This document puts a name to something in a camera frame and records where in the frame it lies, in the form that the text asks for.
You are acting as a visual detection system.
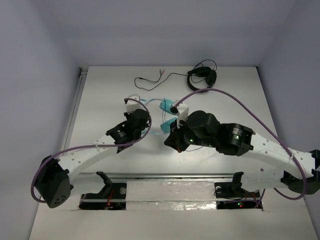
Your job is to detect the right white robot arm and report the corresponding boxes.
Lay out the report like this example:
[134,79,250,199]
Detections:
[164,110,320,197]

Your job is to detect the aluminium front rail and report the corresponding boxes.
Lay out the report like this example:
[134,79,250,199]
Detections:
[74,172,241,181]

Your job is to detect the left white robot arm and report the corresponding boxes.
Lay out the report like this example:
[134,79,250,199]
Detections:
[31,109,152,209]

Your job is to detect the black headphones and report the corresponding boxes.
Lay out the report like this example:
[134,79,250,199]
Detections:
[186,59,218,92]

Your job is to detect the aluminium rail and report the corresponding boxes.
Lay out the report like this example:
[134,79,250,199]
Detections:
[61,67,89,150]
[74,172,241,181]

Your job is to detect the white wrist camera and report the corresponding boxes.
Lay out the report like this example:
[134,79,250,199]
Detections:
[125,94,142,114]
[170,100,189,129]

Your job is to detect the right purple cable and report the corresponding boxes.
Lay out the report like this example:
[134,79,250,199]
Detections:
[172,88,309,201]

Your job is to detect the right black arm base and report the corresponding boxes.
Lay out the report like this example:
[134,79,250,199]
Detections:
[213,171,265,211]

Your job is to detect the black headphone cable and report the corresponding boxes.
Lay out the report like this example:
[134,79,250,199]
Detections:
[134,68,190,91]

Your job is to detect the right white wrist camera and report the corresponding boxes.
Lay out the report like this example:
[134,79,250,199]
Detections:
[170,100,189,129]

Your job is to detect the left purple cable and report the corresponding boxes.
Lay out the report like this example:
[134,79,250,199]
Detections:
[30,97,152,204]

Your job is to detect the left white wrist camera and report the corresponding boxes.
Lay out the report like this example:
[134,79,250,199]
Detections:
[125,94,142,114]

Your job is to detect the teal cat ear headphones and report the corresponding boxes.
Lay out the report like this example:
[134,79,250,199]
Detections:
[140,98,177,135]

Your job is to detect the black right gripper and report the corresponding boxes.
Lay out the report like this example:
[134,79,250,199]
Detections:
[164,116,215,153]

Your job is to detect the purple cable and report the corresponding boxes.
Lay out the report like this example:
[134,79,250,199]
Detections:
[30,97,152,204]
[172,88,309,201]

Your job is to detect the aluminium left side rail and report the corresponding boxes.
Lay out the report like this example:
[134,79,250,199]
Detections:
[61,67,89,150]

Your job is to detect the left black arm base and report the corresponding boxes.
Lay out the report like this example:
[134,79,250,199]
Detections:
[78,171,127,211]

